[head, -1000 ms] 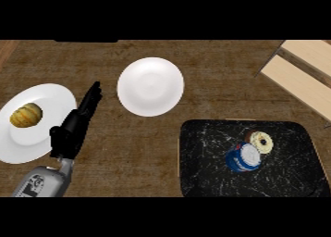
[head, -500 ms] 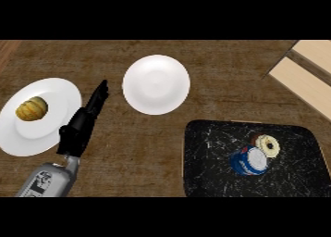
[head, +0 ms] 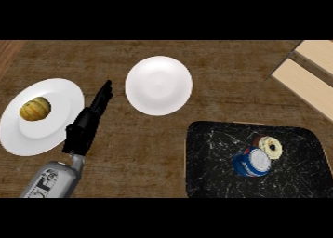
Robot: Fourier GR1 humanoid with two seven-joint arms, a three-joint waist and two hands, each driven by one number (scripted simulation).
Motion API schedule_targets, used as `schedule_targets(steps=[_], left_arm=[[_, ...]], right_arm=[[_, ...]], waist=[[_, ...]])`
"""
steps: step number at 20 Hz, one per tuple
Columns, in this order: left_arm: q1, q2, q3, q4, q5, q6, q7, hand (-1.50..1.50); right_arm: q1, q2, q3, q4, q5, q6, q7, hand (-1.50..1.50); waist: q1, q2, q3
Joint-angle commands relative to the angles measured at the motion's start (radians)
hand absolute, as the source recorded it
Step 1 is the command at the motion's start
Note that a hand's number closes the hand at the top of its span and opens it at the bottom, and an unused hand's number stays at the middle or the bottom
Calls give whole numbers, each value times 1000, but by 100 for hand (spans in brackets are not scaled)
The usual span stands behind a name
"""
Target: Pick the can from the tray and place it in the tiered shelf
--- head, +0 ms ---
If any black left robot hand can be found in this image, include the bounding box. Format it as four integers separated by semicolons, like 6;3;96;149
61;79;114;157

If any black marble tray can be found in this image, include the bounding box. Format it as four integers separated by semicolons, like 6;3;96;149
185;120;333;199

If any blue can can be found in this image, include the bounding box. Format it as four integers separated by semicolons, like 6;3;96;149
231;146;272;178

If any pale wooden tiered shelf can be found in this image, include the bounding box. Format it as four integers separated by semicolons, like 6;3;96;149
265;40;333;138

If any large white plate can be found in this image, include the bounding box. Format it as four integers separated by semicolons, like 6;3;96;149
0;77;86;157

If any yellow-green round squash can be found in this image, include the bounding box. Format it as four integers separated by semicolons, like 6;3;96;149
18;96;52;122

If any small white plate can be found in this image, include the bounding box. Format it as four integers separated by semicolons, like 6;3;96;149
125;55;194;117

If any cream glazed donut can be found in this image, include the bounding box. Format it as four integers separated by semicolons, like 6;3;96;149
252;134;284;161

